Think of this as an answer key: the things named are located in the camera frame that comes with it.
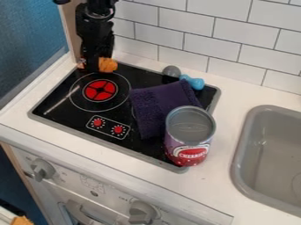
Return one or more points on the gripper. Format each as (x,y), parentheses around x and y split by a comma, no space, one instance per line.
(95,32)

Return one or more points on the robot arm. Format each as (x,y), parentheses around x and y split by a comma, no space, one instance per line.
(101,5)

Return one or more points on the orange toy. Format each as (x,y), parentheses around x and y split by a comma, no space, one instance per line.
(107,65)

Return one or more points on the toy stove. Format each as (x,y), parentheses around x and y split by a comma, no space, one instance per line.
(74,114)

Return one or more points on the purple cloth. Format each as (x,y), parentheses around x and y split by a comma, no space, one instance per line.
(160,107)

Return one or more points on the blue and grey toy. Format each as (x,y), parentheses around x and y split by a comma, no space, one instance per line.
(192,81)

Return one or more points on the purple and red can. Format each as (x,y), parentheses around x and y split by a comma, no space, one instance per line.
(188,140)

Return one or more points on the toy sink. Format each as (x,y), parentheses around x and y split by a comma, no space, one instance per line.
(270,158)

